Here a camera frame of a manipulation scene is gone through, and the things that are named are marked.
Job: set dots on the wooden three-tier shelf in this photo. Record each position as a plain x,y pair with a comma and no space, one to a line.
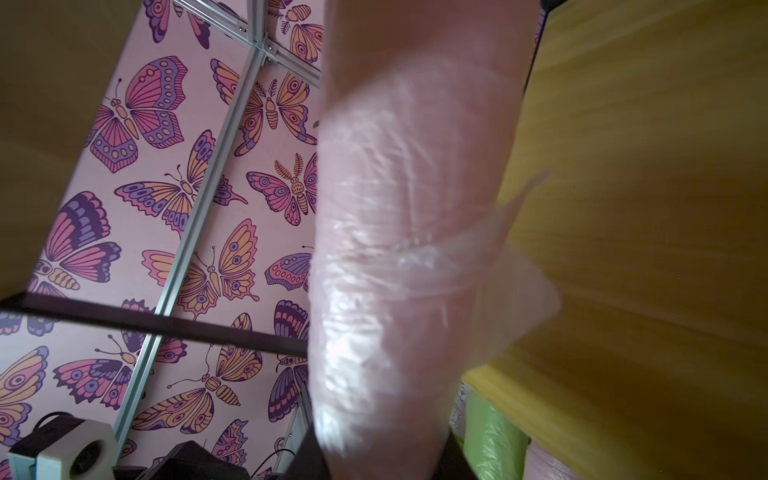
185,187

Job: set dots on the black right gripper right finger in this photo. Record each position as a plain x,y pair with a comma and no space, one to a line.
452,464

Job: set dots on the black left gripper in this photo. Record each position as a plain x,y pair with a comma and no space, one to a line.
186,461

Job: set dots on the pink roll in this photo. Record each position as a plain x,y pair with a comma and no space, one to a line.
540,464
412,280

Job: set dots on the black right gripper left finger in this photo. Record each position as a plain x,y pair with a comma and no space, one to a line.
308,462

